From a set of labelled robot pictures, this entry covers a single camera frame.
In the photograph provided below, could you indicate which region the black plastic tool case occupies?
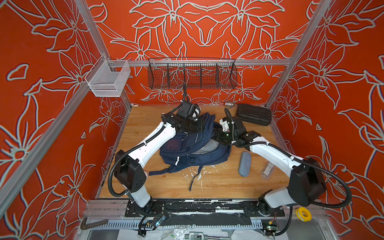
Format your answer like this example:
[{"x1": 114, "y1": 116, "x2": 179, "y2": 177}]
[{"x1": 236, "y1": 104, "x2": 272, "y2": 126}]

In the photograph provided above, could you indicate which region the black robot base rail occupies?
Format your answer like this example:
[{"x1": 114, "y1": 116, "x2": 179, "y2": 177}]
[{"x1": 124, "y1": 197, "x2": 286, "y2": 229}]

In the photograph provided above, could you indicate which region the navy blue student backpack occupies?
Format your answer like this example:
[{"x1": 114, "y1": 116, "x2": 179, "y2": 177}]
[{"x1": 149, "y1": 113, "x2": 232, "y2": 178}]

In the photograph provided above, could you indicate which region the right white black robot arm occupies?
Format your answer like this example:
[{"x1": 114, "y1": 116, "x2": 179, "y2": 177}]
[{"x1": 214, "y1": 108, "x2": 352, "y2": 215}]

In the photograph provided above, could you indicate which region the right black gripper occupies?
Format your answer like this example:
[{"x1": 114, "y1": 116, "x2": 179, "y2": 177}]
[{"x1": 206, "y1": 127, "x2": 239, "y2": 145}]

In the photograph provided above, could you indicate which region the dark metal hex key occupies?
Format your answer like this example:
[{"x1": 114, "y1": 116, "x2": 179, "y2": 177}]
[{"x1": 80, "y1": 218, "x2": 109, "y2": 230}]

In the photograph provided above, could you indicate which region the yellow tape roll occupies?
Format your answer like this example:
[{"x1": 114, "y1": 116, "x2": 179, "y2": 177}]
[{"x1": 296, "y1": 207, "x2": 312, "y2": 222}]

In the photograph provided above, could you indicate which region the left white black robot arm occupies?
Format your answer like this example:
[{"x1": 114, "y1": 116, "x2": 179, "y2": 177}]
[{"x1": 108, "y1": 83, "x2": 204, "y2": 211}]

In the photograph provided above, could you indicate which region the grey pencil pouch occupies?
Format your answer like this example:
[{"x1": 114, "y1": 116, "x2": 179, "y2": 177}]
[{"x1": 238, "y1": 152, "x2": 252, "y2": 177}]

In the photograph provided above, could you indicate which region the white wire mesh basket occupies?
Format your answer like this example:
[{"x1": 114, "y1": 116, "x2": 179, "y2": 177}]
[{"x1": 85, "y1": 55, "x2": 131, "y2": 97}]

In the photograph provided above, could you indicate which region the black wire wall basket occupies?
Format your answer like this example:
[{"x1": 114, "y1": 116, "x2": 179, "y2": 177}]
[{"x1": 148, "y1": 57, "x2": 239, "y2": 90}]

